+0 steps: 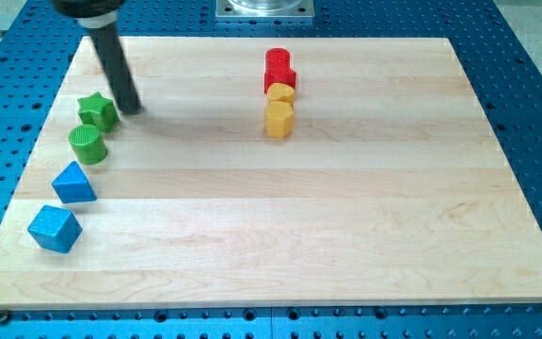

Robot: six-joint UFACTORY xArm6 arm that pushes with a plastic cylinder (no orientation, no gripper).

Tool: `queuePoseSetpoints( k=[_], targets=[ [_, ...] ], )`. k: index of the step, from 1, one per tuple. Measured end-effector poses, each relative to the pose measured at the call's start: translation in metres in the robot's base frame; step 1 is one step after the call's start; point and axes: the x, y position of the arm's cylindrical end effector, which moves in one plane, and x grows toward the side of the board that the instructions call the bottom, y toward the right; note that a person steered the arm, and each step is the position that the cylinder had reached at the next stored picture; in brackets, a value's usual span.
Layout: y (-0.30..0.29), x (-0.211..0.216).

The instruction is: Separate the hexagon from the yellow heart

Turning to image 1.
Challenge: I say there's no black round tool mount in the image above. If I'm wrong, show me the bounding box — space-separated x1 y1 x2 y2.
51 0 125 28

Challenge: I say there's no green cylinder block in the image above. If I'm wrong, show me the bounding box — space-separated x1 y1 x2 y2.
68 124 108 165

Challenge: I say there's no blue triangle block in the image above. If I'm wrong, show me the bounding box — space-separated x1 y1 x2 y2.
52 161 97 203

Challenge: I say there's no red star block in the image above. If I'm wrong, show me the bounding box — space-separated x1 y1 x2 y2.
263 68 297 93

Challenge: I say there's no blue cube block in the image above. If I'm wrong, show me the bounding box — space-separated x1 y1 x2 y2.
27 205 83 253

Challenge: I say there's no yellow hexagon block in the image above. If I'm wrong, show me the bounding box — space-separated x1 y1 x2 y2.
263 101 295 138

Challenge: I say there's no bronze board clamp screw left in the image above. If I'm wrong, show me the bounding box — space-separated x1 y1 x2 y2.
0 310 12 324

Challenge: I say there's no red cylinder block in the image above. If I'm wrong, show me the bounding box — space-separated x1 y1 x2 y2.
265 47 291 71

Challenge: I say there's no light wooden board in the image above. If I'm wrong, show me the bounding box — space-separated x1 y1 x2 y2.
0 37 542 310

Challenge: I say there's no green star block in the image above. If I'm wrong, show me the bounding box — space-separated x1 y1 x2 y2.
77 91 120 133

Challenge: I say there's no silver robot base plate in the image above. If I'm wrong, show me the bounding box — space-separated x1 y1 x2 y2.
215 0 315 20

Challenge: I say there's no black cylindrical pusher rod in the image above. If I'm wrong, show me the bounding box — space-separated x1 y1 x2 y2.
87 23 142 114

